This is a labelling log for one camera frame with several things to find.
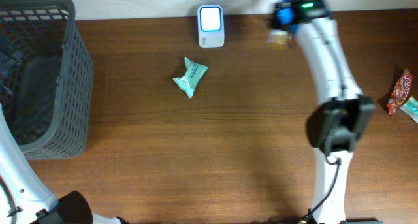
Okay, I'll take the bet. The cream tube with gold cap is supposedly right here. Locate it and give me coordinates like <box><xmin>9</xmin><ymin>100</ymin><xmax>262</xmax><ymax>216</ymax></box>
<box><xmin>266</xmin><ymin>29</ymin><xmax>293</xmax><ymax>50</ymax></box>

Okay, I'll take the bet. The teal packet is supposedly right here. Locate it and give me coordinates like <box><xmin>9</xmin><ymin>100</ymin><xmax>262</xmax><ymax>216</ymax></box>
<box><xmin>173</xmin><ymin>57</ymin><xmax>208</xmax><ymax>99</ymax></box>

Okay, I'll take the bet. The red orange snack wrapper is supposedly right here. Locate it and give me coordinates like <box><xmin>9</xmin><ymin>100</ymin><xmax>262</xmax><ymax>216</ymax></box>
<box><xmin>387</xmin><ymin>69</ymin><xmax>413</xmax><ymax>117</ymax></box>

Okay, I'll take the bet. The green tissue pack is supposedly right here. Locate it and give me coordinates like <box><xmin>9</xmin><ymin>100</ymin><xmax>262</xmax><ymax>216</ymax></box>
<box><xmin>400</xmin><ymin>97</ymin><xmax>418</xmax><ymax>123</ymax></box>

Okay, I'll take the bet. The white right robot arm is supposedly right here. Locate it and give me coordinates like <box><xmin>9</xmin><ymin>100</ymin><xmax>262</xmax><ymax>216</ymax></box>
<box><xmin>270</xmin><ymin>0</ymin><xmax>376</xmax><ymax>223</ymax></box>

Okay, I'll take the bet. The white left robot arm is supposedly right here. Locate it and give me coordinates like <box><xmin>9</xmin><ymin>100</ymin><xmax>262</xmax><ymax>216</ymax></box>
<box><xmin>1</xmin><ymin>112</ymin><xmax>127</xmax><ymax>223</ymax></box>

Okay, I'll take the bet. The white barcode scanner box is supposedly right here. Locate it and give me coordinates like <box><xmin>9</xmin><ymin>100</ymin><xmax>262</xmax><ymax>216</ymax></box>
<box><xmin>197</xmin><ymin>5</ymin><xmax>225</xmax><ymax>48</ymax></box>

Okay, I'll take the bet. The dark grey plastic basket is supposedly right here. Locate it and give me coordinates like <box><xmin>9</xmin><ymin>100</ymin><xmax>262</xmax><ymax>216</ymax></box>
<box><xmin>1</xmin><ymin>0</ymin><xmax>94</xmax><ymax>160</ymax></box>

